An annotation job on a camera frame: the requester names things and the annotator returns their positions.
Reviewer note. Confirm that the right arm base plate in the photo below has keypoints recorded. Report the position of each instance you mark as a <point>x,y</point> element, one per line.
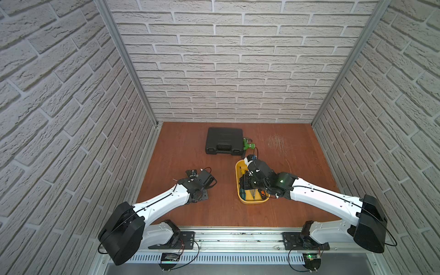
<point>296,241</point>

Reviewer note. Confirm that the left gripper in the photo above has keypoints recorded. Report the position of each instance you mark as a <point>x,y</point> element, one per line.
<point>203,196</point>

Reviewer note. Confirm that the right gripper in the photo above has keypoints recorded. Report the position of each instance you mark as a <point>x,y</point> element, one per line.
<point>243,181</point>

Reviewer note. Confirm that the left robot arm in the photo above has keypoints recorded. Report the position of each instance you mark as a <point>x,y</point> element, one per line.
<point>130,227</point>

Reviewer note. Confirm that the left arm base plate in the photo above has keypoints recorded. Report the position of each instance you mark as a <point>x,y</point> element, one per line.
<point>184,240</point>

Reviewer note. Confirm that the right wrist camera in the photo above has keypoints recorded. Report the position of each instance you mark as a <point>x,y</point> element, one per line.
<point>250,158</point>

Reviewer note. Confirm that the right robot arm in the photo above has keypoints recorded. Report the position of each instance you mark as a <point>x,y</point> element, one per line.
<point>361,220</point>

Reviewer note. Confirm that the green hose nozzle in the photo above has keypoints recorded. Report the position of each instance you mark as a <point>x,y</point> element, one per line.
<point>248,144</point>

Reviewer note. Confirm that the aluminium front rail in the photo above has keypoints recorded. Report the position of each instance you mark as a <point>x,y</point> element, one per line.
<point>241,240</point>

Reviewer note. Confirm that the green black screwdriver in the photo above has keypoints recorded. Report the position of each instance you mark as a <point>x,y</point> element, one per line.
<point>242,194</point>

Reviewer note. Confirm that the black plastic tool case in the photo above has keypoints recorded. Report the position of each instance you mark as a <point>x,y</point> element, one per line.
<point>224,141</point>

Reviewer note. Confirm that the yellow storage box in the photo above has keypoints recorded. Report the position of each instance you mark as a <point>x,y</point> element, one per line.
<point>253,196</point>

